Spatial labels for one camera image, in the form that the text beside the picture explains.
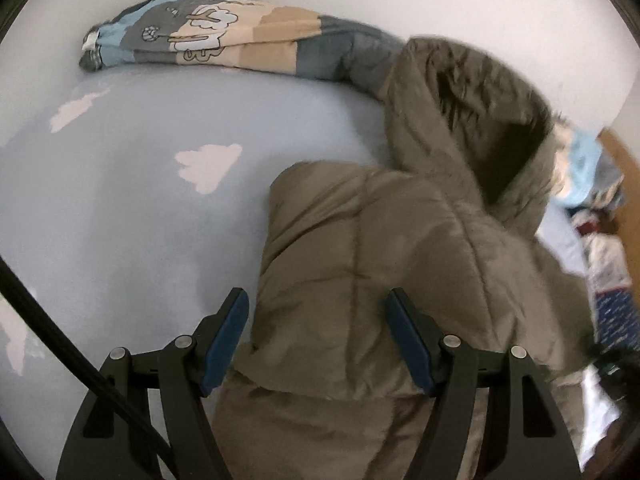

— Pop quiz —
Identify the light blue cloud bed sheet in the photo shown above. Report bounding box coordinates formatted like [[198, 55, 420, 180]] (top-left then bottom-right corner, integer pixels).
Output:
[[0, 57, 591, 480]]

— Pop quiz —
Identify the red and white cloth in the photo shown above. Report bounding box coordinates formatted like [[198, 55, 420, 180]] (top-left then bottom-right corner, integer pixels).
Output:
[[575, 210, 617, 237]]

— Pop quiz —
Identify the wooden bed board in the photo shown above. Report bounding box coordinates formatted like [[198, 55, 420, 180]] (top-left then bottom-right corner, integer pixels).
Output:
[[597, 127, 640, 281]]

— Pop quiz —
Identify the black cable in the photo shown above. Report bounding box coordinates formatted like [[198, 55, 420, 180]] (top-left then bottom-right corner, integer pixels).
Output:
[[0, 255, 178, 480]]

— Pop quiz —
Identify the olive quilted hooded jacket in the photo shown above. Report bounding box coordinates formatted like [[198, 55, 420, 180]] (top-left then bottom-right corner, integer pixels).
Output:
[[210, 35, 601, 480]]

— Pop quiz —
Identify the navy dotted cloth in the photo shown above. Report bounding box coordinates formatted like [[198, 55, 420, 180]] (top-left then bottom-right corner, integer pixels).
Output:
[[592, 287, 640, 353]]

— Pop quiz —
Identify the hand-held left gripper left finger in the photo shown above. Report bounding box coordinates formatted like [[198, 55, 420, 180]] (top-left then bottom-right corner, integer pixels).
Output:
[[55, 287, 250, 480]]

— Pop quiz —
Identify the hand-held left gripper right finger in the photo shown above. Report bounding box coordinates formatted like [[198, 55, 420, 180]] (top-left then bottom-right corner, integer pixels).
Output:
[[384, 287, 583, 480]]

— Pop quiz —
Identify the rolled patchwork cartoon quilt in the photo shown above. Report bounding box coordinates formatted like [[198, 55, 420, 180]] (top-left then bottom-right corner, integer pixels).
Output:
[[77, 0, 626, 206]]

